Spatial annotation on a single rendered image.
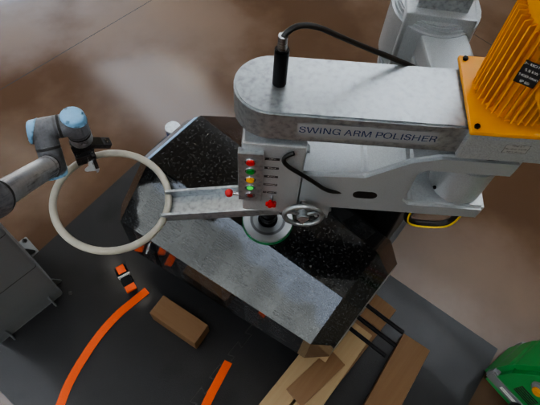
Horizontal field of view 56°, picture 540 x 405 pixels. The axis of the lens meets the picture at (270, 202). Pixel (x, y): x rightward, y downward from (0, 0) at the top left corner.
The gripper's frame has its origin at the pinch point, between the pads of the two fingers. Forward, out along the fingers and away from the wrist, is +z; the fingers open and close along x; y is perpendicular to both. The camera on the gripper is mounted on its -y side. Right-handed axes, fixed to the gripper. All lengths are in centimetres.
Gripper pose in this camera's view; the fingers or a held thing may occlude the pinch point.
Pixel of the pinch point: (96, 165)
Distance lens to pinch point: 238.8
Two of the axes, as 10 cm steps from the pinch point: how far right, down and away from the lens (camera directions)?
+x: 4.3, 8.1, -3.9
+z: -1.0, 4.7, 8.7
